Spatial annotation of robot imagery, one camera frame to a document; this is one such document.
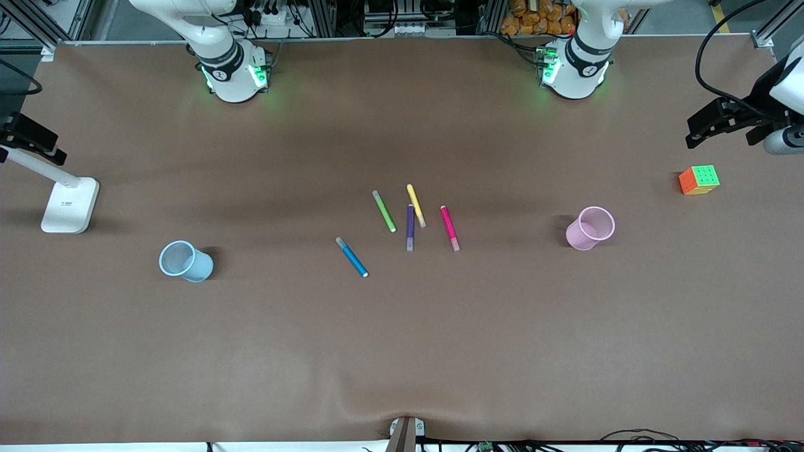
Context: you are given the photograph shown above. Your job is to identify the pink marker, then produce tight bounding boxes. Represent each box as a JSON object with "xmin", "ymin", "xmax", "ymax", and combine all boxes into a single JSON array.
[{"xmin": 440, "ymin": 205, "xmax": 461, "ymax": 252}]

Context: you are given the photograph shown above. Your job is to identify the blue marker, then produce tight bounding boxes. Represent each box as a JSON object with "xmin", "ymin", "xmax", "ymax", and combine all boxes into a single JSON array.
[{"xmin": 335, "ymin": 237, "xmax": 369, "ymax": 278}]

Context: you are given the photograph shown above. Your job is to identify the colourful puzzle cube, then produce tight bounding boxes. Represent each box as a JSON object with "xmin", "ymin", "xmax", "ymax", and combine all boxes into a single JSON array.
[{"xmin": 678, "ymin": 164, "xmax": 721, "ymax": 196}]

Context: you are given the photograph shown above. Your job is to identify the white desk lamp stand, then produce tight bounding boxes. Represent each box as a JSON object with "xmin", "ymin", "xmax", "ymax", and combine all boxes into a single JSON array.
[{"xmin": 0, "ymin": 144, "xmax": 100, "ymax": 234}]

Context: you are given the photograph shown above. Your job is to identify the pink mesh cup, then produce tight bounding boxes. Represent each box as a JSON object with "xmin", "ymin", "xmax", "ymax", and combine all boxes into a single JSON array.
[{"xmin": 565, "ymin": 206, "xmax": 616, "ymax": 252}]

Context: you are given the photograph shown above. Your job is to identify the orange snack bags pile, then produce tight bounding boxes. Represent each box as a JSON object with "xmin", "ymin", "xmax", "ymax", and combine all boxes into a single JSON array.
[{"xmin": 501, "ymin": 0, "xmax": 577, "ymax": 36}]

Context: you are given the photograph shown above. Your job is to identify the blue mesh cup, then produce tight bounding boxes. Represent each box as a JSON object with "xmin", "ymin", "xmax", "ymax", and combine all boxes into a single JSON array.
[{"xmin": 158, "ymin": 240, "xmax": 214, "ymax": 283}]

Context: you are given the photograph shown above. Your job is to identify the yellow marker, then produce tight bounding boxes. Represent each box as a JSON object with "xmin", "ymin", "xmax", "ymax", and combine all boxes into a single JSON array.
[{"xmin": 406, "ymin": 183, "xmax": 428, "ymax": 229}]

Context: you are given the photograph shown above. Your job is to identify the green marker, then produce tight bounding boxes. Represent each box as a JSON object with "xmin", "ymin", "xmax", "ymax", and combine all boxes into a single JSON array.
[{"xmin": 372, "ymin": 190, "xmax": 398, "ymax": 234}]

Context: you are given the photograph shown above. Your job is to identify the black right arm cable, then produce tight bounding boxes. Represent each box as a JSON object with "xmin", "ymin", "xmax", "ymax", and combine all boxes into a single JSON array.
[{"xmin": 0, "ymin": 60, "xmax": 41, "ymax": 95}]

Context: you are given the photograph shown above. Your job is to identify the black base cable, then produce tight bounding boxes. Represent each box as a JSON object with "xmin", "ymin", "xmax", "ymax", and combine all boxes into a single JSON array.
[{"xmin": 490, "ymin": 31, "xmax": 547, "ymax": 67}]

